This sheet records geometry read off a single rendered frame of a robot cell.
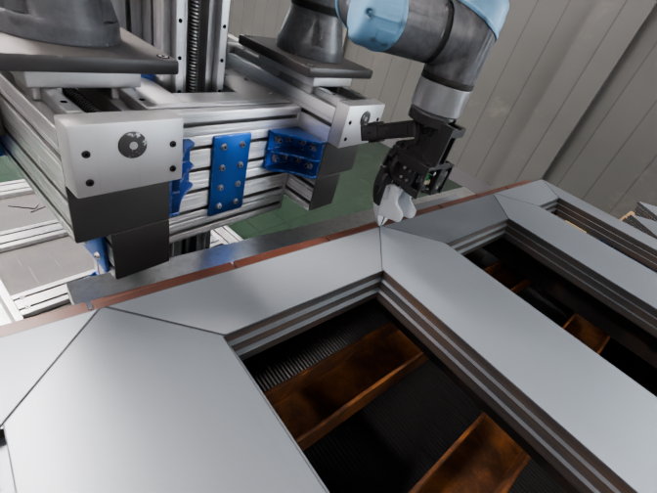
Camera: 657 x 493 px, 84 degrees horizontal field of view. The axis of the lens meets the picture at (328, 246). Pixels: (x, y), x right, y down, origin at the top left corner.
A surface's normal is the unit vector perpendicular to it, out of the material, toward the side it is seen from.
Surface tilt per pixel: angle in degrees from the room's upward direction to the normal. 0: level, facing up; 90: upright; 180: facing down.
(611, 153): 90
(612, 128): 90
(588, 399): 0
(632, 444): 0
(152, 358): 0
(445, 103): 90
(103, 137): 90
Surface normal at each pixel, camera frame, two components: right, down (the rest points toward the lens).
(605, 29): -0.64, 0.31
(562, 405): 0.25, -0.78
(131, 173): 0.73, 0.55
